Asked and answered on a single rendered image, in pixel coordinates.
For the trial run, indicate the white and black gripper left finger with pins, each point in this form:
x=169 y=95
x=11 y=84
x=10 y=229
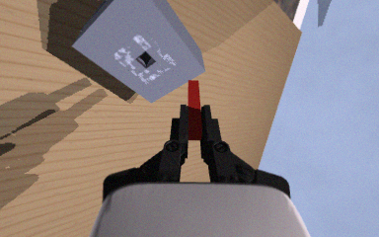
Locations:
x=165 y=166

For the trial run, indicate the red rectangular peg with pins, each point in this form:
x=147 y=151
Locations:
x=195 y=125

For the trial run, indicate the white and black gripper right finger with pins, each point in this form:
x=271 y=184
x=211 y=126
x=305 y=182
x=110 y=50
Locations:
x=224 y=166

